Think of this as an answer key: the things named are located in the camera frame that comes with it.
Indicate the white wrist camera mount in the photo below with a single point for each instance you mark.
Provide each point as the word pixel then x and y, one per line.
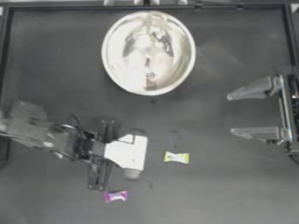
pixel 128 153

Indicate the purple candy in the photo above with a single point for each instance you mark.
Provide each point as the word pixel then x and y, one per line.
pixel 115 196

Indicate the green candy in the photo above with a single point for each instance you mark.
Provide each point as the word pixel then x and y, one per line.
pixel 176 157

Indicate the steel bowl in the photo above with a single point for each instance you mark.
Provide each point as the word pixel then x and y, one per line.
pixel 124 73

